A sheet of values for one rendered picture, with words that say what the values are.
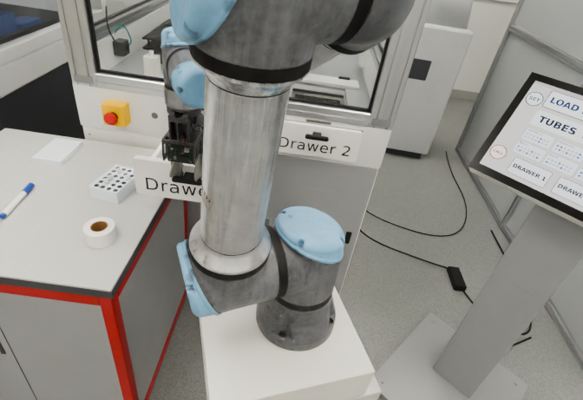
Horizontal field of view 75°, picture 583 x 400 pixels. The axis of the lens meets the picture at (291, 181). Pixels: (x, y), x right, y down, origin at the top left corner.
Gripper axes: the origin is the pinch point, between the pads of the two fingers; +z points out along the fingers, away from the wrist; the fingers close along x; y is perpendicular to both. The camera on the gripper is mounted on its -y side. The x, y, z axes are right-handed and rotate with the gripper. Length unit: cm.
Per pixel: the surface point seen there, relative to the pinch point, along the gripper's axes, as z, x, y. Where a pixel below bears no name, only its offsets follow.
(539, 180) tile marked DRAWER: -9, 87, -7
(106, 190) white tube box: 10.6, -23.6, -3.3
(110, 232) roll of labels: 10.8, -15.6, 11.7
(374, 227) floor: 91, 81, -100
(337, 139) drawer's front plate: 1, 39, -33
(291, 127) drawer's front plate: -0.5, 23.4, -33.3
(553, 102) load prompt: -24, 90, -22
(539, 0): -32, 168, -198
